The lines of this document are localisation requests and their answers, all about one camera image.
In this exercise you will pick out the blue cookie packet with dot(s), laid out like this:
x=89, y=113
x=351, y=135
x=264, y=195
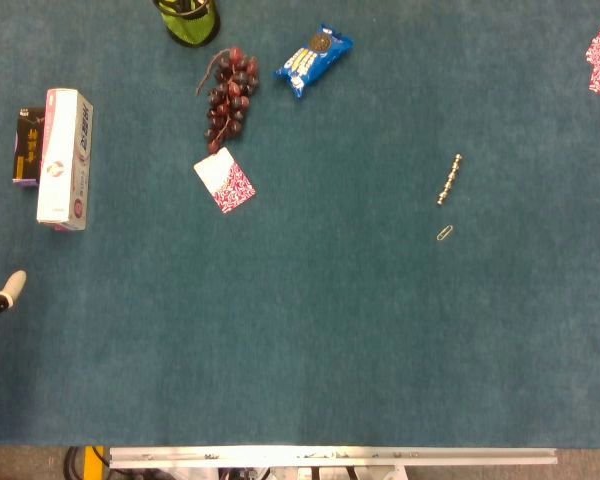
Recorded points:
x=311, y=60

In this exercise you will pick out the bunch of red grapes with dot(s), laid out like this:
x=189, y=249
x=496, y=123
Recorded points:
x=230, y=95

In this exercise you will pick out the yellow bracket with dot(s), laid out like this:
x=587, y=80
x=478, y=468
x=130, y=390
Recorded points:
x=94, y=462

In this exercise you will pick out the aluminium profile rail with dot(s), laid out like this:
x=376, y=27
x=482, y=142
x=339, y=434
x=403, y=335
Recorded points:
x=330, y=457

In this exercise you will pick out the black mesh pen holder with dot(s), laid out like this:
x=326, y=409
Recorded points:
x=192, y=27

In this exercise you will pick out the metal paper clip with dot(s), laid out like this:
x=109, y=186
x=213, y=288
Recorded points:
x=445, y=233

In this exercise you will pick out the white pink toothpaste box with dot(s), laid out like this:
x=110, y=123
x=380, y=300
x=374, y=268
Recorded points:
x=62, y=160

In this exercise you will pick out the small black box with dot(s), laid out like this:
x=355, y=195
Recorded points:
x=29, y=145

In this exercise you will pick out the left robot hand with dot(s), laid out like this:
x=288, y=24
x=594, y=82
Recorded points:
x=11, y=287

